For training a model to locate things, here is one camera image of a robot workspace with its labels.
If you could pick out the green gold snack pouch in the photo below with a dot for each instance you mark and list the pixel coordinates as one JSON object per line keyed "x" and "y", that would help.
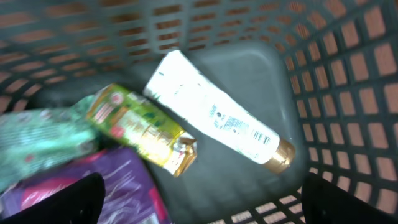
{"x": 132, "y": 120}

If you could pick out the white tube gold cap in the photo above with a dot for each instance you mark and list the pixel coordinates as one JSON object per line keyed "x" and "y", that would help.
{"x": 179, "y": 86}

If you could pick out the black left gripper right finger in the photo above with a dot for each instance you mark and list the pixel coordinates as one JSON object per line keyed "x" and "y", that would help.
{"x": 325, "y": 203}

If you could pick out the purple sanitary pad pack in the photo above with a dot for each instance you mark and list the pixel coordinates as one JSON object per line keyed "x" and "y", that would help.
{"x": 131, "y": 195}

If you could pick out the dark grey plastic basket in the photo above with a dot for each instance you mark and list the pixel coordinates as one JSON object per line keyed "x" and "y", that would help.
{"x": 323, "y": 74}

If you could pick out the teal wet wipes pack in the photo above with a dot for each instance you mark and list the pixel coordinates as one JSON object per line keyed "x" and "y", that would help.
{"x": 34, "y": 141}

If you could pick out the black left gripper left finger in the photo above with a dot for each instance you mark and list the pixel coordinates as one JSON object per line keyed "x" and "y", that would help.
{"x": 81, "y": 202}

